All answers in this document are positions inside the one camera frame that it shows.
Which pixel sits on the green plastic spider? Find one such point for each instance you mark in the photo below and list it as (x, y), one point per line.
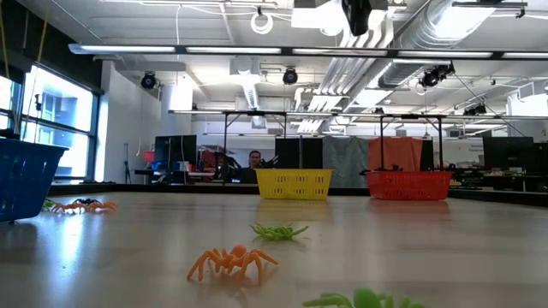
(46, 204)
(276, 231)
(364, 299)

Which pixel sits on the black panel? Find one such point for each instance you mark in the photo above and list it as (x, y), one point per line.
(299, 152)

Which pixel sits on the black rig frame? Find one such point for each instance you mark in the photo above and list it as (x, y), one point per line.
(225, 141)
(440, 141)

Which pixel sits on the yellow plastic basket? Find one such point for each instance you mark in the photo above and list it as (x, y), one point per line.
(293, 184)

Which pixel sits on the black plastic spider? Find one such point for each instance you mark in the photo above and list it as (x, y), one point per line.
(389, 168)
(87, 200)

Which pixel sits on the blue plastic basket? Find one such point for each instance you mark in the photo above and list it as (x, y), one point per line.
(25, 179)

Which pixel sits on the white ceiling fixture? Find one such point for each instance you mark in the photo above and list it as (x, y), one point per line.
(317, 19)

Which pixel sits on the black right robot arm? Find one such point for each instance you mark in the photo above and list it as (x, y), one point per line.
(356, 15)

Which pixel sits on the grey curtain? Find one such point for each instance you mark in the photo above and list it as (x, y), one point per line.
(347, 162)

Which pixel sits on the orange plastic spider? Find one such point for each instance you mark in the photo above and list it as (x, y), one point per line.
(67, 208)
(233, 258)
(102, 205)

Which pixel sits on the red plastic basket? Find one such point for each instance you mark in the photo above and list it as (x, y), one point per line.
(409, 186)

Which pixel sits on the thin black stand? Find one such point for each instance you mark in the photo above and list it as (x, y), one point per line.
(127, 171)

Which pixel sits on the black monitor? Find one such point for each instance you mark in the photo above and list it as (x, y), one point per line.
(507, 152)
(175, 149)

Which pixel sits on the orange cloth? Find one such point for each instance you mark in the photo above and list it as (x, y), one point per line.
(396, 154)

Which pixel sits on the large window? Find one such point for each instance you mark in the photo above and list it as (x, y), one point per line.
(60, 128)

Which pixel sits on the person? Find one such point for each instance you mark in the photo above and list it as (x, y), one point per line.
(254, 159)

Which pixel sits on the black ceiling spotlight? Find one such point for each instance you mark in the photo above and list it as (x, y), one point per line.
(290, 76)
(148, 80)

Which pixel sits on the silver ventilation duct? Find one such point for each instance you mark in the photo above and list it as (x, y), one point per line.
(421, 34)

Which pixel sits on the long LED light bar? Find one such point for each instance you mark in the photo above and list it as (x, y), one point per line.
(240, 50)

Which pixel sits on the small red box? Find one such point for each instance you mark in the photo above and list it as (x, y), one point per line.
(149, 156)

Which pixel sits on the black spotlight cluster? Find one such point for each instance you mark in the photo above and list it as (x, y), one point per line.
(432, 77)

